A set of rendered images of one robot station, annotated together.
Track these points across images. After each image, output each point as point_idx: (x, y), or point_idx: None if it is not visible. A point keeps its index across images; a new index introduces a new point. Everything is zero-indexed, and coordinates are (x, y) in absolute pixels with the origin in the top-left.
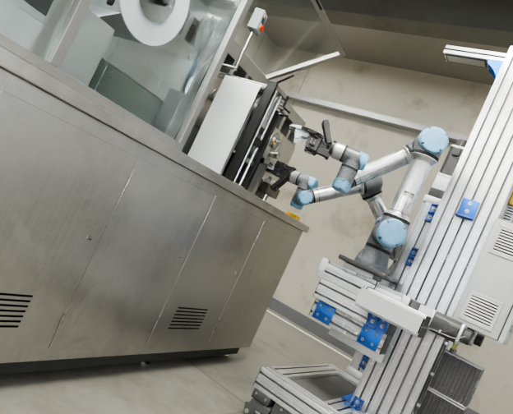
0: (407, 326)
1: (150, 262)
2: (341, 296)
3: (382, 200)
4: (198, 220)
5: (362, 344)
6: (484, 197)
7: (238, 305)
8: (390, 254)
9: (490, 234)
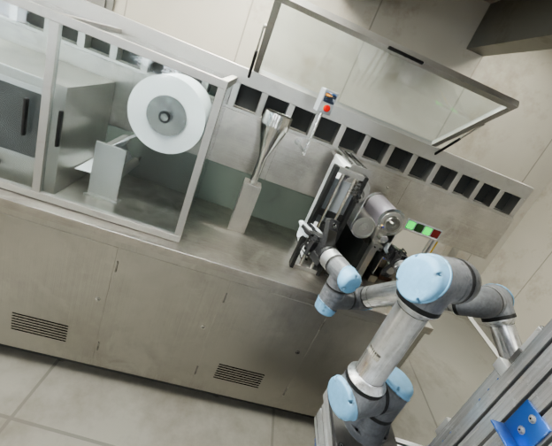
0: None
1: (167, 323)
2: (322, 439)
3: (510, 331)
4: (215, 299)
5: None
6: None
7: (315, 382)
8: (382, 423)
9: None
